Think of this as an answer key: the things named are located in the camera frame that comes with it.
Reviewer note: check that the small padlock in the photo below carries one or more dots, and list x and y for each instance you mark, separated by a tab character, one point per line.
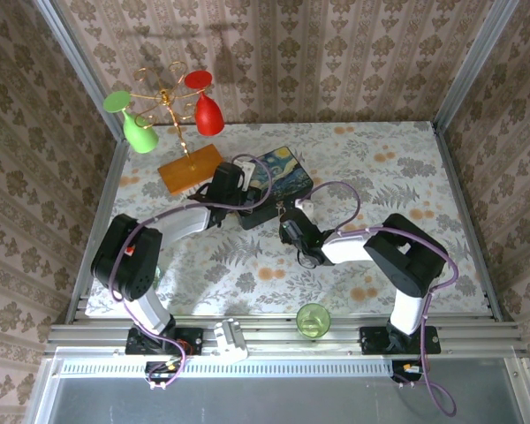
281	208

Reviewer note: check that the aluminium mounting rail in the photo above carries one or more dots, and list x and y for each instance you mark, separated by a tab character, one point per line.
274	335

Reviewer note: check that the red wine glass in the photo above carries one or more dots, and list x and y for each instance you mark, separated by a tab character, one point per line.
208	115

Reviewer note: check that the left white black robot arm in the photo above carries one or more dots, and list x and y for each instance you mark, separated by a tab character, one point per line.
128	260

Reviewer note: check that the aluminium frame post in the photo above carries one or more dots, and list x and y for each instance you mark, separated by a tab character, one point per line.
474	62
77	66

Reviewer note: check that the white plastic bracket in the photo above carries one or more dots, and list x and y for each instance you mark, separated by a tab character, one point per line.
232	338

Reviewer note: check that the green wine glass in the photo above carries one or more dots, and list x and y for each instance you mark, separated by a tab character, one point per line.
139	134

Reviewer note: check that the gold glass rack wooden base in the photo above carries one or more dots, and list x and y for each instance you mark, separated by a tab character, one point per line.
192	170

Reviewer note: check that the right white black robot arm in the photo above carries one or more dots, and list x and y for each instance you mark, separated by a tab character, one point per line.
406	260

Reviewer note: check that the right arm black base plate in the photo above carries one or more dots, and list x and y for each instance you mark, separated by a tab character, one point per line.
373	340

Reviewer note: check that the aluminium table side rail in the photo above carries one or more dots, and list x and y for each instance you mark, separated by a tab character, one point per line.
464	212
101	212

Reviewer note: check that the green transparent cup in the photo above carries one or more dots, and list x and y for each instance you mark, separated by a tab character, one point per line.
313	321

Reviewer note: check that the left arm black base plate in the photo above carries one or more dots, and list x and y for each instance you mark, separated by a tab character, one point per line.
190	340

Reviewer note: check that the starry night painted box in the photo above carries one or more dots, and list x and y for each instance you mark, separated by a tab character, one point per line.
287	176

